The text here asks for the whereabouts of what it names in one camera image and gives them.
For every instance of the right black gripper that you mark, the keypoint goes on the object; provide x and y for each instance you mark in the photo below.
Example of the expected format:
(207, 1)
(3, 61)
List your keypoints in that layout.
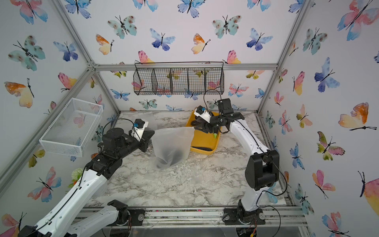
(206, 126)

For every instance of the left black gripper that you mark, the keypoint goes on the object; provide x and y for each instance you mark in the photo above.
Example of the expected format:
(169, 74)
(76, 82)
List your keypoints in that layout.
(144, 140)

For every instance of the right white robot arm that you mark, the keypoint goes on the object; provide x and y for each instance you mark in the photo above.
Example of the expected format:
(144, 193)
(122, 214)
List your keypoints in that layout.
(262, 170)

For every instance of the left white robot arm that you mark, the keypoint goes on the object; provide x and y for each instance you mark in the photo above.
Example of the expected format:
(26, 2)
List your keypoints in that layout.
(60, 221)

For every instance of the eggplant in tray front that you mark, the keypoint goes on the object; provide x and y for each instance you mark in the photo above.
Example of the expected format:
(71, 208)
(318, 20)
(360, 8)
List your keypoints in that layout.
(203, 148)

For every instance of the yellow plastic tray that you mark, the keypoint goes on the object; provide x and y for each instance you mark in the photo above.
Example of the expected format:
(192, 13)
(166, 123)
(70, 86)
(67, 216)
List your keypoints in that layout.
(202, 139)

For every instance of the potted orange flower plant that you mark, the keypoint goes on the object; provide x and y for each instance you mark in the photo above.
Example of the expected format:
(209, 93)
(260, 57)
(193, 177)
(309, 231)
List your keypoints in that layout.
(75, 176)

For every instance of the light blue plastic scoop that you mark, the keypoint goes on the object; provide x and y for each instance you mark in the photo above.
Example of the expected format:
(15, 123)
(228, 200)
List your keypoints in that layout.
(271, 195)

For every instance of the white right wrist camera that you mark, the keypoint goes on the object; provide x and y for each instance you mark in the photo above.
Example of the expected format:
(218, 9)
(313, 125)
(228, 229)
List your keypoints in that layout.
(203, 113)

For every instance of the white mesh wall basket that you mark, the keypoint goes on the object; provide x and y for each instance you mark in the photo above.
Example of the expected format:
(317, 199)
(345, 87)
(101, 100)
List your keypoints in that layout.
(69, 133)

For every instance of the black wire wall basket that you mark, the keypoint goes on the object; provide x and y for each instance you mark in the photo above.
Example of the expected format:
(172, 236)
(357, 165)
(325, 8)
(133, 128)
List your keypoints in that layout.
(179, 78)

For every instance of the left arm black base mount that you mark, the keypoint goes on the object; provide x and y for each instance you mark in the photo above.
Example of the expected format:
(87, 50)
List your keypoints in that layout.
(127, 216)

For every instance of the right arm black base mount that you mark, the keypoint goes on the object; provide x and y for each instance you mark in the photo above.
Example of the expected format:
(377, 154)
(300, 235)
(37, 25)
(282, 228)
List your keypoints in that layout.
(238, 216)

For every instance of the aluminium front rail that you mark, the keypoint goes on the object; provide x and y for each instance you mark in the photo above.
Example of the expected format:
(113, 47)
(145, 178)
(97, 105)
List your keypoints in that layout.
(216, 216)

